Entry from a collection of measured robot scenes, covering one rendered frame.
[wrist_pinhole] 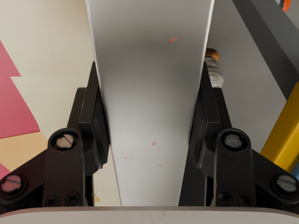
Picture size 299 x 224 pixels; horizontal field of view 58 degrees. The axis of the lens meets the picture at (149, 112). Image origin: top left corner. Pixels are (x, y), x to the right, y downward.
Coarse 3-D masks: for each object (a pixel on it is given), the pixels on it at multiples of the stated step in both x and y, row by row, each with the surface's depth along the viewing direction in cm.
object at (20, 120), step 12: (0, 84) 14; (12, 84) 14; (0, 96) 15; (12, 96) 15; (0, 108) 16; (12, 108) 16; (24, 108) 16; (0, 120) 17; (12, 120) 17; (24, 120) 17; (0, 132) 18; (12, 132) 18; (24, 132) 18; (0, 168) 21
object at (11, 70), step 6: (0, 42) 13; (0, 48) 13; (0, 54) 13; (6, 54) 13; (0, 60) 13; (6, 60) 13; (0, 66) 14; (6, 66) 14; (12, 66) 14; (0, 72) 14; (6, 72) 14; (12, 72) 14; (18, 72) 14
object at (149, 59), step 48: (96, 0) 8; (144, 0) 8; (192, 0) 8; (96, 48) 9; (144, 48) 9; (192, 48) 9; (144, 96) 10; (192, 96) 10; (144, 144) 13; (144, 192) 16
